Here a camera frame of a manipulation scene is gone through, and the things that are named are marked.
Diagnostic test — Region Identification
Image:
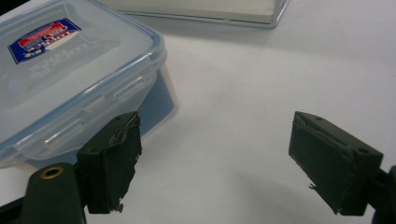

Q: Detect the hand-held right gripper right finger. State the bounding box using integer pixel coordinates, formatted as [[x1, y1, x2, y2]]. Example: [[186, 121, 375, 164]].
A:
[[288, 110, 385, 217]]

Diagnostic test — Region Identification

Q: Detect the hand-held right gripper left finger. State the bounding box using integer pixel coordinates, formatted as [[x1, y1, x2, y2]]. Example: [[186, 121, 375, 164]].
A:
[[76, 111, 143, 215]]

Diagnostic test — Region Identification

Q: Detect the clear plastic food container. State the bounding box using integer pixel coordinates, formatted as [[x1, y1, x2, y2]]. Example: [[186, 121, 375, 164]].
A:
[[0, 0, 179, 170]]

